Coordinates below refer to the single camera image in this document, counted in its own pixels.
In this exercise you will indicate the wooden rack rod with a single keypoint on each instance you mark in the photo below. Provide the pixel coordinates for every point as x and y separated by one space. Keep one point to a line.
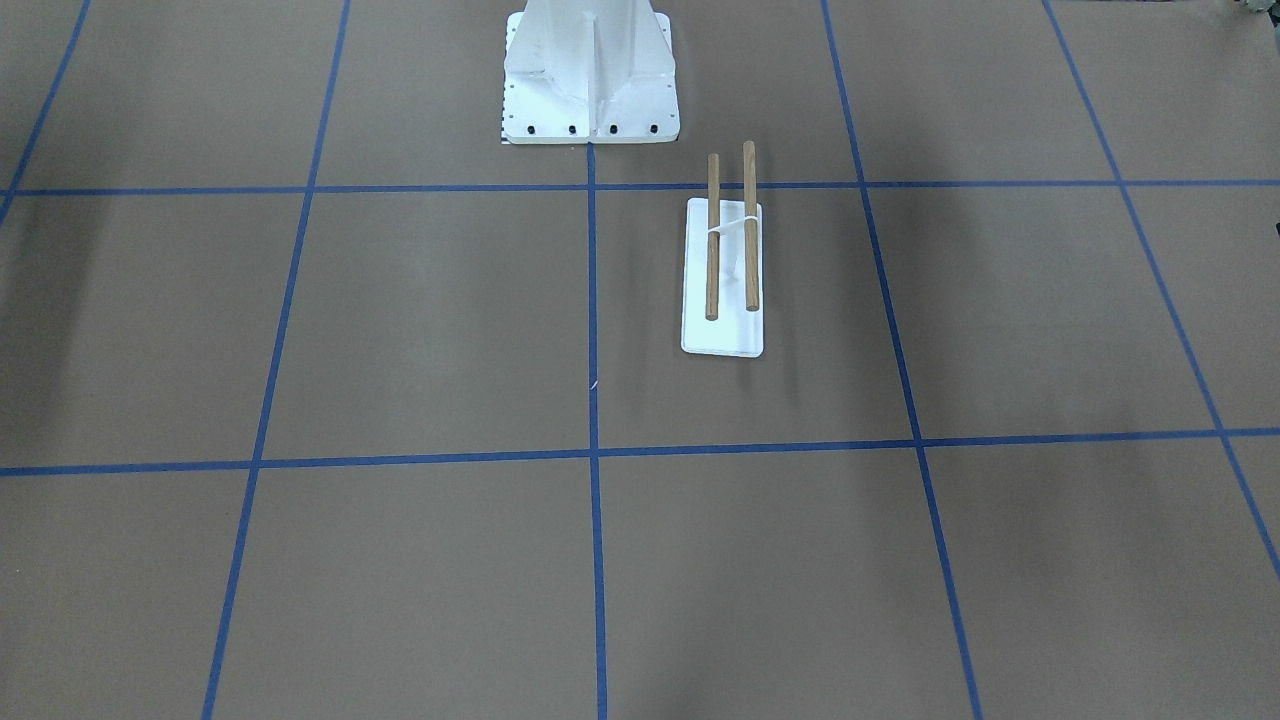
713 248
750 230

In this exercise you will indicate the white towel rack base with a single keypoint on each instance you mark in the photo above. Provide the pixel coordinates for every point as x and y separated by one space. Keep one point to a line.
738 329

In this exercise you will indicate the white pedestal column base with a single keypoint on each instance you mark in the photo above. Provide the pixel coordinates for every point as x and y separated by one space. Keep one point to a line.
580 72

